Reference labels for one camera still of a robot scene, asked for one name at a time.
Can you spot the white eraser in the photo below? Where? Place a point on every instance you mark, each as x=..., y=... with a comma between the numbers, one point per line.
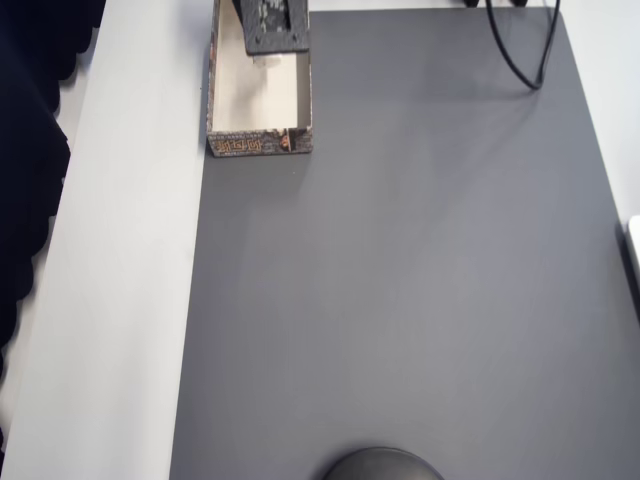
x=267, y=61

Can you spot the stone-patterned cardboard box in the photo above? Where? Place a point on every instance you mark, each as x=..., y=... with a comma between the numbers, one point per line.
x=260, y=100

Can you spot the grey work mat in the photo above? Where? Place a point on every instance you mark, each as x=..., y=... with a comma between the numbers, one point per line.
x=400, y=275

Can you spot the dark blue curtain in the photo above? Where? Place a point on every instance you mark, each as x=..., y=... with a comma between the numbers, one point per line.
x=25, y=150

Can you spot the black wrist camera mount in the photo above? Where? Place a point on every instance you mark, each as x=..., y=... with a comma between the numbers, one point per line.
x=270, y=42

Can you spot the black round-base camera stand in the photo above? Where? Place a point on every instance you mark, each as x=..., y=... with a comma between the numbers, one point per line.
x=382, y=465

